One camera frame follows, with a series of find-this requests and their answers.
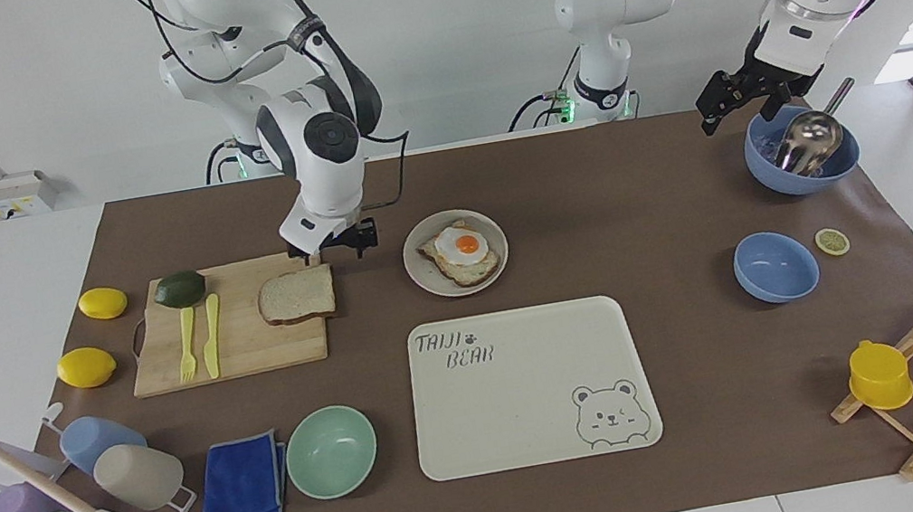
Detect small blue bowl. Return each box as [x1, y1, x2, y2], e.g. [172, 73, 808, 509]
[728, 223, 825, 311]

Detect yellow-green plastic fork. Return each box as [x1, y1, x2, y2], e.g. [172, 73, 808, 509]
[169, 305, 206, 385]

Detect mint green bowl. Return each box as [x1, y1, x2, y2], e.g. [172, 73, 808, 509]
[277, 399, 386, 507]

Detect plain bread slice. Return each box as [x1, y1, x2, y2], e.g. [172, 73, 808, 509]
[252, 262, 340, 330]

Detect black cable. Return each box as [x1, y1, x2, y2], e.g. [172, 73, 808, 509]
[200, 137, 245, 187]
[496, 44, 594, 135]
[346, 124, 422, 214]

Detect beige round plate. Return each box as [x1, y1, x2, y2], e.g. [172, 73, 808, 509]
[396, 201, 517, 306]

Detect fried egg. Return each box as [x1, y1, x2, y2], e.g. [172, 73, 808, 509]
[432, 221, 489, 272]

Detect yellow lemon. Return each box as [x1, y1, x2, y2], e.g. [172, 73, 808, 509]
[75, 283, 131, 325]
[53, 342, 121, 393]

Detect lime slice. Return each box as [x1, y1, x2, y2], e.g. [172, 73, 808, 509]
[813, 224, 853, 260]

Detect blue folded cloth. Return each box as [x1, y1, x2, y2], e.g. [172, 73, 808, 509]
[188, 426, 299, 512]

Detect blue cup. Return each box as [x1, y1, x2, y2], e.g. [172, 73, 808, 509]
[56, 406, 153, 480]

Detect yellow cup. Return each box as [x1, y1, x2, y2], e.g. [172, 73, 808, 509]
[842, 332, 913, 418]

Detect toast with fried egg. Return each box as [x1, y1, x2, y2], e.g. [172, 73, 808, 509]
[413, 214, 506, 295]

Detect metal scoop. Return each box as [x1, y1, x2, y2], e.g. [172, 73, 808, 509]
[762, 76, 870, 182]

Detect dark green avocado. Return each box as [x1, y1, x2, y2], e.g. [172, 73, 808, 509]
[149, 268, 212, 314]

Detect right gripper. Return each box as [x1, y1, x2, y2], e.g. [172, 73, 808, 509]
[284, 218, 382, 270]

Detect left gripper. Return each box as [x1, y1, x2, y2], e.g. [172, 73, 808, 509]
[688, 38, 823, 138]

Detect yellow-green plastic knife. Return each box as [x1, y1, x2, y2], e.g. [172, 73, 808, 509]
[194, 292, 233, 382]

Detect white wall socket box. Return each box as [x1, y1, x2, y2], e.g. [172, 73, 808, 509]
[0, 166, 62, 222]

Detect beige cup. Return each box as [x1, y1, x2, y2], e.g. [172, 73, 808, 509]
[89, 434, 191, 512]

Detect wooden cutting board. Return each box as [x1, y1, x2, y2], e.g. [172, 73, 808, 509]
[115, 246, 345, 401]

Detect cream tray with bear print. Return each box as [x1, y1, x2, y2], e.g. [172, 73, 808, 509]
[397, 288, 668, 486]

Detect large blue bowl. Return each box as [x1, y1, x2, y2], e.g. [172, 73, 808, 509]
[737, 94, 867, 204]

